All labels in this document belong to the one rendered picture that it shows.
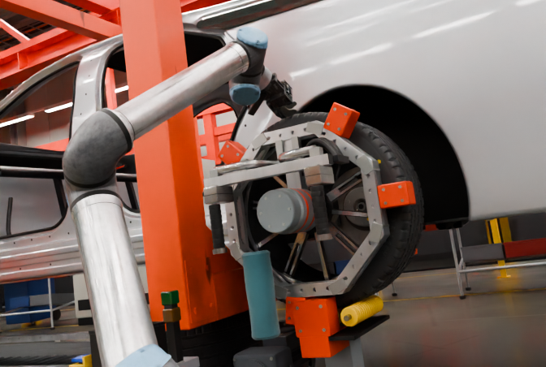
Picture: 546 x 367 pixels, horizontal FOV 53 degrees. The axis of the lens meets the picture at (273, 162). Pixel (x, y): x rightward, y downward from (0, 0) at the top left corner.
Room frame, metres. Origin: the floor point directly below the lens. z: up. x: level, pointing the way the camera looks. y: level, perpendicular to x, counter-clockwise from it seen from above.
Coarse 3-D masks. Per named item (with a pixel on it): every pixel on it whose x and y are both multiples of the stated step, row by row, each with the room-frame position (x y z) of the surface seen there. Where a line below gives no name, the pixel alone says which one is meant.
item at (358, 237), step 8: (360, 168) 2.16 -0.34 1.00; (344, 176) 2.20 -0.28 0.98; (336, 184) 2.22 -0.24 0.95; (360, 184) 2.17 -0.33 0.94; (352, 192) 2.14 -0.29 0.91; (360, 192) 2.12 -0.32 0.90; (344, 200) 2.16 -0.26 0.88; (352, 200) 2.14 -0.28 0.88; (344, 208) 2.16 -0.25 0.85; (352, 208) 2.14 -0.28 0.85; (344, 216) 2.21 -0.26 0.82; (344, 224) 2.21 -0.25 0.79; (352, 224) 2.20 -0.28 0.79; (360, 224) 2.13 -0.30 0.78; (368, 224) 2.12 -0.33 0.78; (344, 232) 2.21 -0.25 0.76; (352, 232) 2.20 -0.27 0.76; (360, 232) 2.18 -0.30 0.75; (368, 232) 2.17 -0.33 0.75; (360, 240) 2.19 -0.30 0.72
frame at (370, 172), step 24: (264, 144) 1.79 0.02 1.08; (336, 144) 1.67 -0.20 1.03; (240, 192) 1.91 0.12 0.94; (240, 216) 1.90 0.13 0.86; (384, 216) 1.66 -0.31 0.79; (240, 240) 1.87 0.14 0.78; (384, 240) 1.68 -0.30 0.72; (240, 264) 1.86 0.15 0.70; (360, 264) 1.67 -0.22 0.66; (288, 288) 1.78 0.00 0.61; (312, 288) 1.75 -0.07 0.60; (336, 288) 1.70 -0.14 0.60
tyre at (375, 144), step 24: (288, 120) 1.84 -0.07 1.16; (312, 120) 1.80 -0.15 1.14; (360, 144) 1.73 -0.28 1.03; (384, 144) 1.72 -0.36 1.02; (384, 168) 1.70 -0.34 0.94; (408, 168) 1.79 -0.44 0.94; (408, 216) 1.69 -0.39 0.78; (408, 240) 1.74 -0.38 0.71; (384, 264) 1.72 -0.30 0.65; (408, 264) 1.90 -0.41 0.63; (360, 288) 1.76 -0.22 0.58
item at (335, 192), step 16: (304, 144) 1.91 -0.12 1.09; (272, 160) 1.93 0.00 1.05; (352, 176) 1.77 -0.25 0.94; (256, 192) 1.97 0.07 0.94; (336, 192) 1.80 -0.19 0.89; (256, 208) 1.94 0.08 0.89; (336, 208) 1.84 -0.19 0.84; (256, 224) 1.98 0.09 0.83; (256, 240) 1.95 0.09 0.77; (272, 240) 2.05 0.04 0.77; (304, 240) 1.87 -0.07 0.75; (320, 240) 1.84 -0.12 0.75; (336, 240) 1.81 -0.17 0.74; (352, 240) 1.79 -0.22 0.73; (272, 256) 1.97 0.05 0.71; (288, 256) 2.06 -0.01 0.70; (320, 256) 1.84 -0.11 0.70; (288, 272) 1.91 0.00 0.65; (304, 272) 1.99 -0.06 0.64; (320, 272) 2.05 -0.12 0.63
